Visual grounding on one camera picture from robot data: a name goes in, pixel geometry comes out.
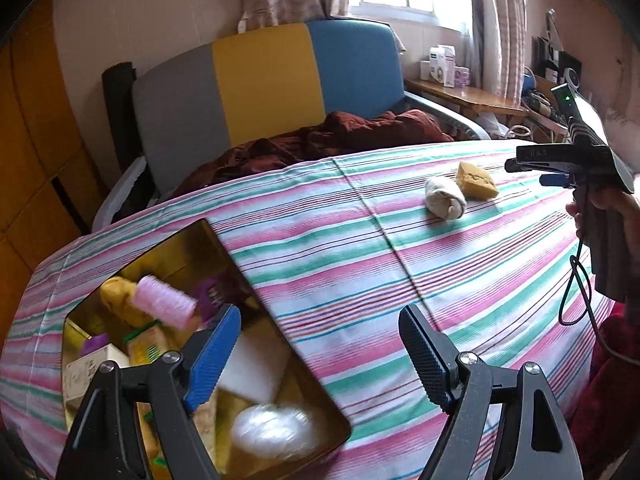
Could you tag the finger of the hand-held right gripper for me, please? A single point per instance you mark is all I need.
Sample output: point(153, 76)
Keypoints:
point(552, 180)
point(535, 162)

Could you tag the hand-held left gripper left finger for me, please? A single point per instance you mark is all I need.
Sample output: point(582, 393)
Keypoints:
point(212, 355)

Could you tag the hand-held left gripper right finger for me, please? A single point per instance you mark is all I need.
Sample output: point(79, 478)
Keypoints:
point(425, 355)

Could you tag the pink hair roller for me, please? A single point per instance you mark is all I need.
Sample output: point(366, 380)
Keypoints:
point(165, 302)

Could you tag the yellow scouring sponge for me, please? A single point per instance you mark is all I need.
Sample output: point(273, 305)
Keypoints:
point(117, 300)

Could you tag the gold tin box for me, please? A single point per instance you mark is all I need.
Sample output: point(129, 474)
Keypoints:
point(190, 245)

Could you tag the person's right hand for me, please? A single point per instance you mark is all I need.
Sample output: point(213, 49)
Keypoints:
point(620, 205)

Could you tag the white foam sponge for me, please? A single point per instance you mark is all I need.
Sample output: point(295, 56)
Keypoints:
point(260, 360)

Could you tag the tan sponge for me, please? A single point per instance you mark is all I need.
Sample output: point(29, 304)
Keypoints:
point(477, 180)

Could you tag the purple snack packet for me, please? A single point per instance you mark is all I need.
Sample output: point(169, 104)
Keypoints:
point(212, 292)
point(95, 343)

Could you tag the green yellow cracker packet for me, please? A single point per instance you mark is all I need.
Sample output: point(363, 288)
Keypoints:
point(145, 347)

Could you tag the white plastic bag ball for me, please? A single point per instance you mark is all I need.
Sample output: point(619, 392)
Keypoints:
point(272, 430)

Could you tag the wooden shelf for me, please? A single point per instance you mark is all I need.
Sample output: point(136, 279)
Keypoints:
point(465, 95)

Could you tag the rolled cream cloth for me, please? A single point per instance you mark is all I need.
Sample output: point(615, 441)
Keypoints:
point(442, 195)

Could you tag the pink carton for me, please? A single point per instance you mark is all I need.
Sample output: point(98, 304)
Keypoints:
point(462, 76)

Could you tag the beige carton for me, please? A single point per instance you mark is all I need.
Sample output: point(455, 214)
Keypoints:
point(85, 372)

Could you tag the white carton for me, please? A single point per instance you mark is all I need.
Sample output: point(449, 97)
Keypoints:
point(442, 62)

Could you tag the striped bed sheet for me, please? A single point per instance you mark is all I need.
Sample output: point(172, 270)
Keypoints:
point(350, 240)

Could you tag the dark red blanket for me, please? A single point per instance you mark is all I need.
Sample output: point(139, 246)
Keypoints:
point(350, 132)

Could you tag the red fleece garment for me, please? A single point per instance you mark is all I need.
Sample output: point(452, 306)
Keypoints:
point(615, 385)

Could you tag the wooden wardrobe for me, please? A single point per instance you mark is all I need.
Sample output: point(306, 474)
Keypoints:
point(35, 160)

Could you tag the grey yellow blue chair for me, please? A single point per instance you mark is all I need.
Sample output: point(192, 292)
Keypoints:
point(260, 85)

